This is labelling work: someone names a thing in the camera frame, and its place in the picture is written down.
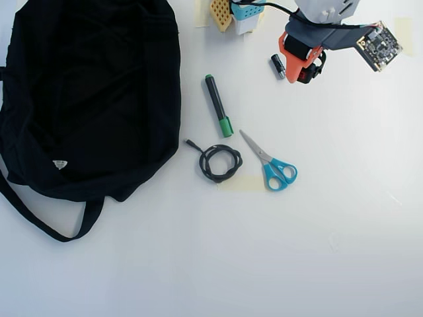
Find blue-grey gripper black motor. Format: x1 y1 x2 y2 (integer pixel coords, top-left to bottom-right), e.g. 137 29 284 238
278 15 338 84

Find black bike light red lens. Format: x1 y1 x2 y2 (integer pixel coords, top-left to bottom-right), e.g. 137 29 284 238
297 51 327 84

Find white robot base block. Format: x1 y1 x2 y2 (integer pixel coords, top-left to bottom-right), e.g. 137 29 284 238
235 15 259 36

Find black fabric bag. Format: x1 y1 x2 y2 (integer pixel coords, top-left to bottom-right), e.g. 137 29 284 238
0 0 182 244

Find light blue perforated base part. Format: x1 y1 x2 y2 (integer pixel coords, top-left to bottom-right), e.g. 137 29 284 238
230 0 267 20

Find black marker green cap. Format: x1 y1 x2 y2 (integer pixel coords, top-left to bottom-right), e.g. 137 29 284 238
202 74 235 139

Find yellow perforated base part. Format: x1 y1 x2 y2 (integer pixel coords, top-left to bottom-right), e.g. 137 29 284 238
210 0 235 33

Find narrow beige tape strip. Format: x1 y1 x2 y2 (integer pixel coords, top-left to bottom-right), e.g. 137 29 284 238
194 0 212 28

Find tall beige tape strip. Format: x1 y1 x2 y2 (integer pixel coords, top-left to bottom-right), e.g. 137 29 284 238
395 18 414 57

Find wide beige tape strip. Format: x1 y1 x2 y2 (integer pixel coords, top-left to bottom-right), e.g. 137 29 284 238
216 175 265 192

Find black robot camera cable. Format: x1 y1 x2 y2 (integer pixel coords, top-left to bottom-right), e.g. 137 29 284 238
236 0 367 32

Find scissors with blue handles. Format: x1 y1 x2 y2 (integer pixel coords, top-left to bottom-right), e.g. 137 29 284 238
239 129 298 192

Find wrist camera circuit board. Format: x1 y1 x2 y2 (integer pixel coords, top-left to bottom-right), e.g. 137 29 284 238
355 20 404 73

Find coiled black usb cable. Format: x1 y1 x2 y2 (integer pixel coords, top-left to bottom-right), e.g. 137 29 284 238
184 138 245 184

